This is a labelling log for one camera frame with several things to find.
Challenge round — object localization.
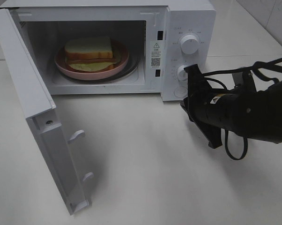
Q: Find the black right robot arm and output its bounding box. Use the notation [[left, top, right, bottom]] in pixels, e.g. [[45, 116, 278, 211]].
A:
[[181, 62, 282, 148]]

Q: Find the ham slice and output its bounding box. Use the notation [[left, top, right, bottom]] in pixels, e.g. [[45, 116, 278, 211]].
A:
[[65, 58, 121, 64]]

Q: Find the white timer knob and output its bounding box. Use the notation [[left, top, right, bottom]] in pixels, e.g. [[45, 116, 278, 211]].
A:
[[177, 65, 188, 82]]

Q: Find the white bread top slice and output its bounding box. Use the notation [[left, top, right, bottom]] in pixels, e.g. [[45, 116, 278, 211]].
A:
[[64, 36, 113, 60]]

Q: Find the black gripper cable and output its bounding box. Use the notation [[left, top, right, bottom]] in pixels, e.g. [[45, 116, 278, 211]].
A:
[[200, 55, 282, 161]]

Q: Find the white microwave door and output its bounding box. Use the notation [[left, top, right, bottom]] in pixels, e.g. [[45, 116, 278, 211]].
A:
[[0, 9, 93, 215]]

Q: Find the glass microwave turntable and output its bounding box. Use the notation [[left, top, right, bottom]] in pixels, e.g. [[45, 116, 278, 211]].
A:
[[61, 56, 139, 84]]

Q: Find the round door release button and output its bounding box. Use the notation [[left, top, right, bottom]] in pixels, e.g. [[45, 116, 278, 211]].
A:
[[174, 87, 188, 98]]

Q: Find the pink round plate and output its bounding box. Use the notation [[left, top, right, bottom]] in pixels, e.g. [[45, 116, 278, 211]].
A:
[[54, 39, 132, 81]]

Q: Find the warning label sticker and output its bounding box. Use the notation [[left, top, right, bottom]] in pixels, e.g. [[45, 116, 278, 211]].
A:
[[150, 41, 162, 68]]

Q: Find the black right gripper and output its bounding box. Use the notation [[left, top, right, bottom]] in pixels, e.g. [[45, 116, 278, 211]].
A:
[[181, 64, 228, 149]]

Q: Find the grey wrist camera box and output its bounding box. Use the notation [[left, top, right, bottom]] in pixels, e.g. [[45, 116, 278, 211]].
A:
[[232, 70, 257, 94]]

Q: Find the white upper power knob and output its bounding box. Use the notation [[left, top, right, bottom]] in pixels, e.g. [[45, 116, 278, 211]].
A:
[[180, 34, 200, 55]]

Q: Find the white microwave oven body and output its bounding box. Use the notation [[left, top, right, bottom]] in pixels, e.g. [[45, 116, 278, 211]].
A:
[[0, 0, 216, 101]]

